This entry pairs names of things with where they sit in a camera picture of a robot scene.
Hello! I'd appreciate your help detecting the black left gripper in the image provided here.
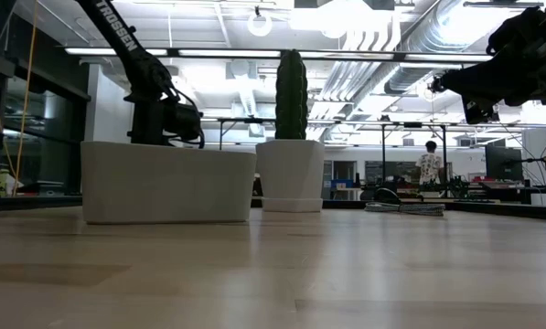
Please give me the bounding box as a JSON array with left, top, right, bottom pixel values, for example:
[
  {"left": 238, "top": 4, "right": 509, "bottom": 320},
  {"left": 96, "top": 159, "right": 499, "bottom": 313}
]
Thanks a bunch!
[{"left": 126, "top": 92, "right": 165, "bottom": 147}]

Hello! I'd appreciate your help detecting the white ring lamp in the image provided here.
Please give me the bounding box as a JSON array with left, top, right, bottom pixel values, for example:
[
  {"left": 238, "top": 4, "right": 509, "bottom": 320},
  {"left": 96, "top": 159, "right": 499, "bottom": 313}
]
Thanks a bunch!
[{"left": 246, "top": 5, "right": 274, "bottom": 38}]

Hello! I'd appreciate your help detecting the person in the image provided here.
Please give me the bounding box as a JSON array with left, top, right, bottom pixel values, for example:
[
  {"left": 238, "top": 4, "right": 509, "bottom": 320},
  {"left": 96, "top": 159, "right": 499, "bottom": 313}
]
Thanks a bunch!
[{"left": 414, "top": 140, "right": 445, "bottom": 186}]

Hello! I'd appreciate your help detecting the yellow hanging cable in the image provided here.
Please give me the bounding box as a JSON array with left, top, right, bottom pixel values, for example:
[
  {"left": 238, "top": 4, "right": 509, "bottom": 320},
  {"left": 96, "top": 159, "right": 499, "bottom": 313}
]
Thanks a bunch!
[{"left": 0, "top": 0, "right": 41, "bottom": 197}]

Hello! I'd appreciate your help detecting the braided USB-C cable bundle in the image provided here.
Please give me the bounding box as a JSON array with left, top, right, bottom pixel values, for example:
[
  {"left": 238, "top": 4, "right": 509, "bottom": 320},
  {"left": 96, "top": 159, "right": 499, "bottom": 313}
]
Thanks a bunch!
[{"left": 364, "top": 201, "right": 447, "bottom": 218}]

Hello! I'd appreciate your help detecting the long overhead light bar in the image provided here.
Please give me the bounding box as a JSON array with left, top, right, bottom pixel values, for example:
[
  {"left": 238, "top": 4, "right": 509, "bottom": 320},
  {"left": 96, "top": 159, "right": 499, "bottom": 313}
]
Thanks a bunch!
[{"left": 61, "top": 46, "right": 494, "bottom": 63}]

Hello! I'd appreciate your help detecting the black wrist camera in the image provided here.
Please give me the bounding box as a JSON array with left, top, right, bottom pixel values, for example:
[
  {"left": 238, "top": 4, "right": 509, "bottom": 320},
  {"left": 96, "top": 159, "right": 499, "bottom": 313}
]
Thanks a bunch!
[
  {"left": 161, "top": 87, "right": 207, "bottom": 150},
  {"left": 462, "top": 96, "right": 500, "bottom": 125}
]

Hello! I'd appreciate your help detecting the tall green cactus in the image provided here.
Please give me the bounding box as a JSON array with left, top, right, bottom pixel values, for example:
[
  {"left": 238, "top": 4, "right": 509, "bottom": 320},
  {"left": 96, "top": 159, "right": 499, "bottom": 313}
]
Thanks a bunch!
[{"left": 273, "top": 48, "right": 309, "bottom": 142}]

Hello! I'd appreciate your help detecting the black computer monitor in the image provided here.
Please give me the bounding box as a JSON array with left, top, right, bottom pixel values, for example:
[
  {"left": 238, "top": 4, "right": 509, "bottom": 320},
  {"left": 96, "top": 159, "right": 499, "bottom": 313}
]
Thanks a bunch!
[{"left": 484, "top": 144, "right": 525, "bottom": 183}]

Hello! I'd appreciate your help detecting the white faceted plant pot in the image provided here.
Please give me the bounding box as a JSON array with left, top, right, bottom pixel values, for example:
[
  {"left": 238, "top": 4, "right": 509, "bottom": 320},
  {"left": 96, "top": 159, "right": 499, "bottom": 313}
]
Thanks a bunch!
[{"left": 255, "top": 139, "right": 327, "bottom": 214}]

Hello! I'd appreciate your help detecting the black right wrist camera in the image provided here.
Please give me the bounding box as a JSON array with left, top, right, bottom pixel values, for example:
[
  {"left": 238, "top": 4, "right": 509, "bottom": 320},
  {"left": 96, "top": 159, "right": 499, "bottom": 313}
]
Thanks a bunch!
[{"left": 462, "top": 96, "right": 500, "bottom": 125}]

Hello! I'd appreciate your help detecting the black metal frame stand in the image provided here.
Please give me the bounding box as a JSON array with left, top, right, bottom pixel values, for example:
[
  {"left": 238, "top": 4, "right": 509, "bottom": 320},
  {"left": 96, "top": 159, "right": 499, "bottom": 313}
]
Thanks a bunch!
[{"left": 378, "top": 120, "right": 450, "bottom": 198}]

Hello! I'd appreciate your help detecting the silver ceiling air duct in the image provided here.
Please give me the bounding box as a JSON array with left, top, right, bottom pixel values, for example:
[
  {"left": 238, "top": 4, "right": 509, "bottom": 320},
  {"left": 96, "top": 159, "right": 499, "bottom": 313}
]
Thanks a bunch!
[{"left": 383, "top": 0, "right": 500, "bottom": 96}]

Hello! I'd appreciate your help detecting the white rectangular bin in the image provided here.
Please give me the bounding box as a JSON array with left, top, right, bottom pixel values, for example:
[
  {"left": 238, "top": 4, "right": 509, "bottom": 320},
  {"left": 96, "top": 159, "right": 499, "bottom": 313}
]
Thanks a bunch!
[{"left": 80, "top": 140, "right": 258, "bottom": 226}]

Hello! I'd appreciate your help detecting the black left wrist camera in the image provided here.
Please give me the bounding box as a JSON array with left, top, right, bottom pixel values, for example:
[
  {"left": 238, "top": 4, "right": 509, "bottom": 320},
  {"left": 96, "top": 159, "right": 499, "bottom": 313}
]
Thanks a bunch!
[{"left": 161, "top": 87, "right": 207, "bottom": 150}]

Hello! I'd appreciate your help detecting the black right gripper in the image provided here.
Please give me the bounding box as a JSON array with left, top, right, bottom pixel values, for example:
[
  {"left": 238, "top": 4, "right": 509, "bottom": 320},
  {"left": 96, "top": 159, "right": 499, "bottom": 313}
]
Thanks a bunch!
[{"left": 440, "top": 60, "right": 532, "bottom": 107}]

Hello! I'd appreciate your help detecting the black ceiling spot lamp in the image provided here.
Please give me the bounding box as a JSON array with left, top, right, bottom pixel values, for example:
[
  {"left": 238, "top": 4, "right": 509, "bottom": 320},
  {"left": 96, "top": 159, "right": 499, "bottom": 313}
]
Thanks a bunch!
[{"left": 427, "top": 75, "right": 447, "bottom": 95}]

